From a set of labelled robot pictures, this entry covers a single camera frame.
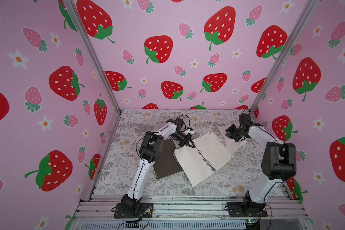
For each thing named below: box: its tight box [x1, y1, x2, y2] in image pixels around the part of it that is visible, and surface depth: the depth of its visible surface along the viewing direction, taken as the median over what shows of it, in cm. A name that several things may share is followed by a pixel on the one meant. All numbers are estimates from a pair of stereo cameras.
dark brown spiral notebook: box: [153, 138, 184, 180], surface depth 89 cm
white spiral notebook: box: [172, 132, 235, 188], surface depth 93 cm
